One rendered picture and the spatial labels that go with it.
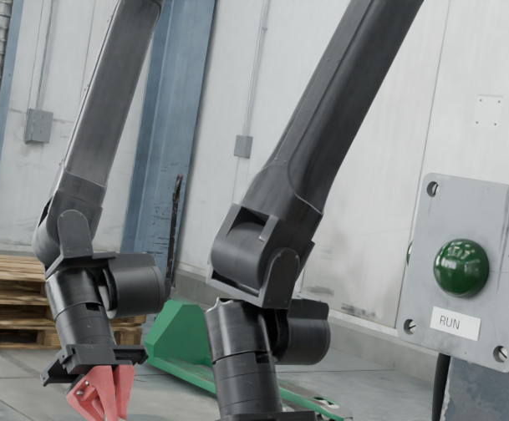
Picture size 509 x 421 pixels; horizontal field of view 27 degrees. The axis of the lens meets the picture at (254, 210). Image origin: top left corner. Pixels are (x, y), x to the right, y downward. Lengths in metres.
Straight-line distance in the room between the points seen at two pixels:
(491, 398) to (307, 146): 0.43
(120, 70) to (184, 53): 7.84
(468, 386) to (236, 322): 0.40
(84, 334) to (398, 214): 6.46
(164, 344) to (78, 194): 4.98
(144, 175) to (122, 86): 8.18
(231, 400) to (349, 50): 0.34
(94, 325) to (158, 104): 8.35
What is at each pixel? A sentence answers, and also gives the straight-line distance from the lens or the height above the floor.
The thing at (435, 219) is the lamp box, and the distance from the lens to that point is 0.55.
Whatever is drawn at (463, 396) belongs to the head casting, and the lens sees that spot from 0.59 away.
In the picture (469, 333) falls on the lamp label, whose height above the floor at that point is 1.25.
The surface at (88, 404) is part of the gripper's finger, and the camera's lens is 1.14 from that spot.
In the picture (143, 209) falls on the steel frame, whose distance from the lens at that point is 9.47.
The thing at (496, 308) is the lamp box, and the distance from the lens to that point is 0.52.
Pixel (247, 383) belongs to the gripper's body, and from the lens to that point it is 0.94.
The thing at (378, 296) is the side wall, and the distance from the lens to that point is 7.61.
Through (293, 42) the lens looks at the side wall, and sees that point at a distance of 8.57.
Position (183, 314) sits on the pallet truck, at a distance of 6.25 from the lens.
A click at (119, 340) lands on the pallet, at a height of 0.06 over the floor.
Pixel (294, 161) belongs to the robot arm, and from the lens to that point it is 0.95.
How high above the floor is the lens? 1.32
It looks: 3 degrees down
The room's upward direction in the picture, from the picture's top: 9 degrees clockwise
